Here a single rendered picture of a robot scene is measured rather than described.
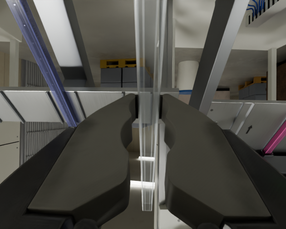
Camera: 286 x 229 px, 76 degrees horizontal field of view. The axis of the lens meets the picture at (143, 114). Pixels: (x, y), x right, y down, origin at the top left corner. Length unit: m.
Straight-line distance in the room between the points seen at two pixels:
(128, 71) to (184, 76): 1.00
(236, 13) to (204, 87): 0.12
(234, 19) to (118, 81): 3.13
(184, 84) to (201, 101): 3.08
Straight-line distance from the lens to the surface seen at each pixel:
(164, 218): 0.66
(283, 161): 0.58
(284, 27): 1.09
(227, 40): 0.31
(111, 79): 3.42
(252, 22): 0.87
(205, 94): 0.35
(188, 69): 3.50
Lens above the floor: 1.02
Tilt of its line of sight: 1 degrees down
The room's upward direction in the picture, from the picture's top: 179 degrees counter-clockwise
